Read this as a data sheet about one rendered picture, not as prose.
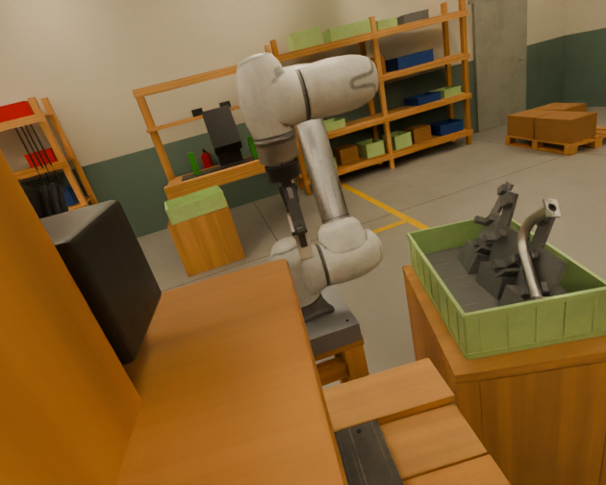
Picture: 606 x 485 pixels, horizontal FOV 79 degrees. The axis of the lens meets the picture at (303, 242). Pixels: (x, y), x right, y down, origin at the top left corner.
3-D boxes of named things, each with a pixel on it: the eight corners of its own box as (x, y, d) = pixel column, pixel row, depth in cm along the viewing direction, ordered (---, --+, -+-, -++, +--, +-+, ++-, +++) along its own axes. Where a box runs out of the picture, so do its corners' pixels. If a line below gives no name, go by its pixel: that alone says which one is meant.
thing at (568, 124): (504, 144, 576) (504, 115, 559) (551, 131, 583) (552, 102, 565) (569, 156, 467) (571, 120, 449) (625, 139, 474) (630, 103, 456)
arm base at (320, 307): (263, 311, 138) (259, 299, 136) (315, 289, 144) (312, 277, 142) (277, 337, 122) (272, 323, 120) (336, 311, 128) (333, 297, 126)
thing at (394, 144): (473, 143, 622) (467, -10, 532) (308, 196, 573) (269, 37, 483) (453, 140, 670) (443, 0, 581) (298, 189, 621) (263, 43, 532)
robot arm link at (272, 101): (250, 143, 73) (314, 127, 74) (226, 59, 67) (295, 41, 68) (248, 138, 83) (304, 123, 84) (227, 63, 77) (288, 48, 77)
